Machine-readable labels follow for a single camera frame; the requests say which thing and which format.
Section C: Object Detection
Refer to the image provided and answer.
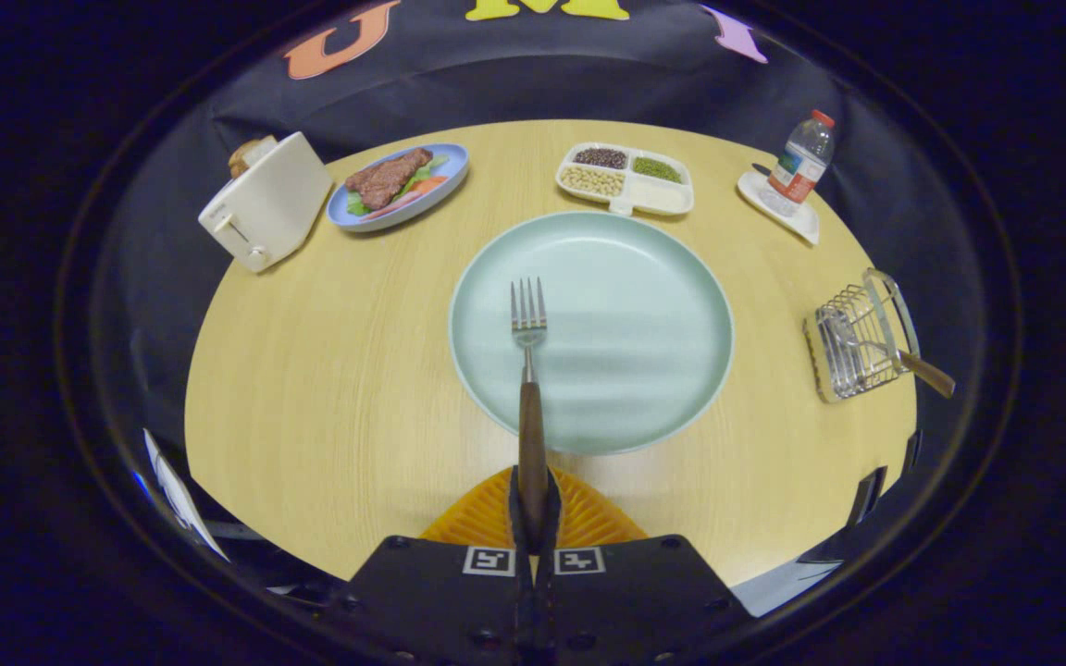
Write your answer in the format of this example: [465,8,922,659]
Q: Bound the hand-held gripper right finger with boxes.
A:
[533,465,758,666]

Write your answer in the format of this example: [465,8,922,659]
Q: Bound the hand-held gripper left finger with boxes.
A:
[339,465,534,666]

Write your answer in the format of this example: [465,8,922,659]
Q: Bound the fork with wooden handle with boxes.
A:
[510,277,550,547]

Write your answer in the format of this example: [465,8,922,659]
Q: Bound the spoon with wooden handle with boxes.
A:
[820,314,957,400]

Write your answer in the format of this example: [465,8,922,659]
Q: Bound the light green round plate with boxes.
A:
[448,211,736,456]

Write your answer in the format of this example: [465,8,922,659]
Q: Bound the white divided dish of beans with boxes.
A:
[556,142,695,218]

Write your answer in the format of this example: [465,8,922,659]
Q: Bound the white square coaster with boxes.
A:
[737,164,821,246]

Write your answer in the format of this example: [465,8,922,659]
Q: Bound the lettuce and tomato garnish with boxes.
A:
[346,154,452,220]

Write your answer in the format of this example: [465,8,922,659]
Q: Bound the brown steak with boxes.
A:
[344,148,434,211]

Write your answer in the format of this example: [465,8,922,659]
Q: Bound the blue oval plate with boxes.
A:
[327,142,470,233]

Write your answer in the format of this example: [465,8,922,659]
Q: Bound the white toaster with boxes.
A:
[198,131,334,274]

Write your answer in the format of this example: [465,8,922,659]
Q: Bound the clear water bottle red cap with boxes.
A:
[759,109,837,217]

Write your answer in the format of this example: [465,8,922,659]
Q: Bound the toasted bread slice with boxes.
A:
[228,135,279,179]

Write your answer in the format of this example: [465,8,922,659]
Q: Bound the metal wire cutlery basket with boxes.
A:
[803,268,921,404]

